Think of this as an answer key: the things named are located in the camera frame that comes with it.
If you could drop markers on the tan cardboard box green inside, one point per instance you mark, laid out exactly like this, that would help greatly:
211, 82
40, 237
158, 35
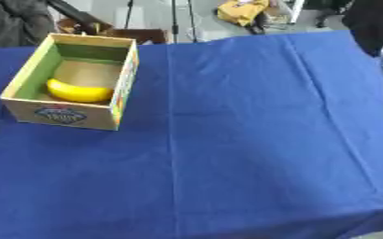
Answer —
64, 115

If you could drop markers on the brown cardboard box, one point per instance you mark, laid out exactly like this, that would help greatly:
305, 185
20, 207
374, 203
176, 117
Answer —
140, 35

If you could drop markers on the yellow toy banana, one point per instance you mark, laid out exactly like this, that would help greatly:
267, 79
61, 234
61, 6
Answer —
77, 92

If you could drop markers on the person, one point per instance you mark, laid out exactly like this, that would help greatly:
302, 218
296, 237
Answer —
372, 21
12, 21

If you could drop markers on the black tripod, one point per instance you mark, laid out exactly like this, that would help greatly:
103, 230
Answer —
174, 18

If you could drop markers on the yellow bag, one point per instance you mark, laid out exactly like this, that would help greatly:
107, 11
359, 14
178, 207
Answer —
241, 11

